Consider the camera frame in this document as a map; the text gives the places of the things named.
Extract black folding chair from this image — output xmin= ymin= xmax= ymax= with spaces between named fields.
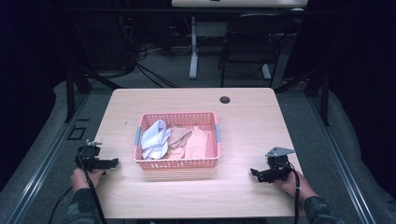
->
xmin=218 ymin=12 xmax=295 ymax=89

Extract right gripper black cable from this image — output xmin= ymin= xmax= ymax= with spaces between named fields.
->
xmin=277 ymin=161 xmax=302 ymax=224

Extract person's right hand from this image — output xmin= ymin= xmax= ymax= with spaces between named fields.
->
xmin=273 ymin=170 xmax=319 ymax=201

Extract dark curtain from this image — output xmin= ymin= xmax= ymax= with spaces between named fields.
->
xmin=306 ymin=0 xmax=396 ymax=200
xmin=0 ymin=0 xmax=74 ymax=191

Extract aluminium floor rail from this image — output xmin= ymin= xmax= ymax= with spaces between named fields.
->
xmin=307 ymin=95 xmax=378 ymax=224
xmin=6 ymin=92 xmax=92 ymax=224

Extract black metal stand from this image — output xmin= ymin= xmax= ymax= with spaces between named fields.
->
xmin=64 ymin=18 xmax=123 ymax=124
xmin=274 ymin=65 xmax=331 ymax=127

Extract black floor cables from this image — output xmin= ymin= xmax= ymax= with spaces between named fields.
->
xmin=134 ymin=42 xmax=181 ymax=89

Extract person's left hand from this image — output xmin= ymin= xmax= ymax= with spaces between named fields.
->
xmin=70 ymin=167 xmax=106 ymax=192

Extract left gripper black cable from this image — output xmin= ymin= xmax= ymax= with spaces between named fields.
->
xmin=48 ymin=153 xmax=108 ymax=224

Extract white-legged desk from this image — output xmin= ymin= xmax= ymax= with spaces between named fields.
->
xmin=171 ymin=0 xmax=309 ymax=80

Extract pink cloth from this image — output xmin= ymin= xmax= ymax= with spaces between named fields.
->
xmin=183 ymin=125 xmax=210 ymax=160

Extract white cloth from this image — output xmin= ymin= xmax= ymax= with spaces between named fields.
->
xmin=140 ymin=119 xmax=173 ymax=161

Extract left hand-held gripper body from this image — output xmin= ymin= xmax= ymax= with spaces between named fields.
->
xmin=75 ymin=139 xmax=106 ymax=173

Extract tan cloth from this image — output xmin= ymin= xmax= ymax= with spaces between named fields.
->
xmin=163 ymin=124 xmax=193 ymax=161

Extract black floor frame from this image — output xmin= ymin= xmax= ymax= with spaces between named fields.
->
xmin=66 ymin=125 xmax=88 ymax=141

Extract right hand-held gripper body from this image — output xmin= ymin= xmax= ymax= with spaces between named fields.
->
xmin=262 ymin=147 xmax=296 ymax=184

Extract pink plastic basket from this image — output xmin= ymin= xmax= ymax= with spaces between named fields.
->
xmin=134 ymin=111 xmax=222 ymax=171

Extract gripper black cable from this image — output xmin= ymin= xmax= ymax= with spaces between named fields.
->
xmin=48 ymin=153 xmax=108 ymax=224
xmin=277 ymin=161 xmax=302 ymax=224

